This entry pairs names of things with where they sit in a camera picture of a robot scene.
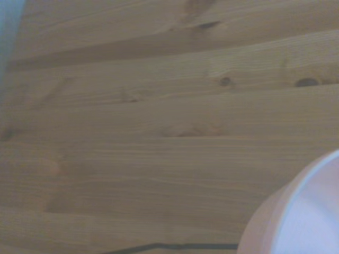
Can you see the orange bowl with white inside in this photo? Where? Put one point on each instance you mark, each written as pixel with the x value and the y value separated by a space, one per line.
pixel 299 211

